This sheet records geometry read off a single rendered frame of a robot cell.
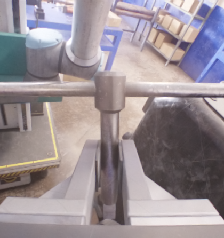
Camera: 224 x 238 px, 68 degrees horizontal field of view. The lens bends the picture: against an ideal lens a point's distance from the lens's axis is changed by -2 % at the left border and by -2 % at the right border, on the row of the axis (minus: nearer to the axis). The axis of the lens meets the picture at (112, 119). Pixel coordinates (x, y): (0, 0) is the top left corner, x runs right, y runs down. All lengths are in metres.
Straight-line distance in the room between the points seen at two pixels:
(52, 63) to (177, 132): 0.63
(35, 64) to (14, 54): 0.17
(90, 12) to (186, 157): 0.45
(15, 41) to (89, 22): 0.46
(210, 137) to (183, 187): 0.11
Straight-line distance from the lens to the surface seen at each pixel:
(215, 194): 0.31
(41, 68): 0.84
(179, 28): 4.16
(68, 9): 2.09
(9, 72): 1.04
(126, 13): 3.73
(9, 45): 0.96
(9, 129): 1.47
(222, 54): 3.37
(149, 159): 0.38
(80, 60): 0.74
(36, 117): 1.54
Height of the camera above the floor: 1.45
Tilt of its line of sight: 43 degrees down
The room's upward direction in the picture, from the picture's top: 23 degrees clockwise
